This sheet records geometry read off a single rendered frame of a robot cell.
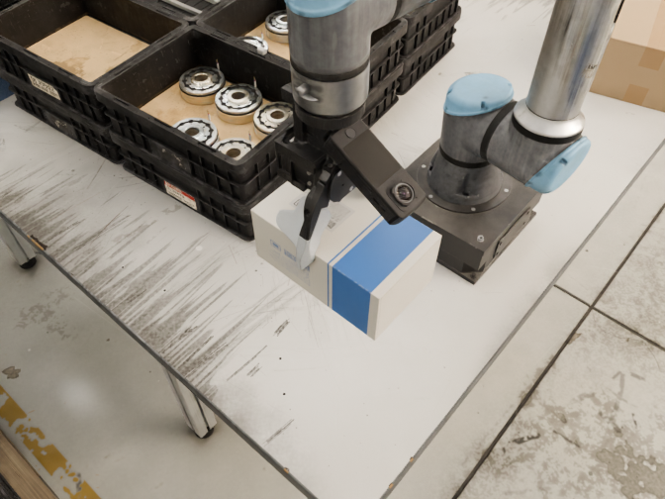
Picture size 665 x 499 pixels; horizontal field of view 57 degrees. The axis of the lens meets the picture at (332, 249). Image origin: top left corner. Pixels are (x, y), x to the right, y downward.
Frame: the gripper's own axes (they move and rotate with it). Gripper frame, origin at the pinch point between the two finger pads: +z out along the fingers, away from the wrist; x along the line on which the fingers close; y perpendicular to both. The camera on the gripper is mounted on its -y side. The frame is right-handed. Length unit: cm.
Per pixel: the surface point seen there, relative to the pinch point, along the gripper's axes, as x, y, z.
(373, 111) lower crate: -59, 40, 37
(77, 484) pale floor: 42, 58, 111
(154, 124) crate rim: -10, 56, 18
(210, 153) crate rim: -11.1, 41.4, 18.3
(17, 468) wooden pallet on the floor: 50, 65, 96
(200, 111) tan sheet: -25, 63, 28
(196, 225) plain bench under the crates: -8, 48, 41
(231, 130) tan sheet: -25, 53, 28
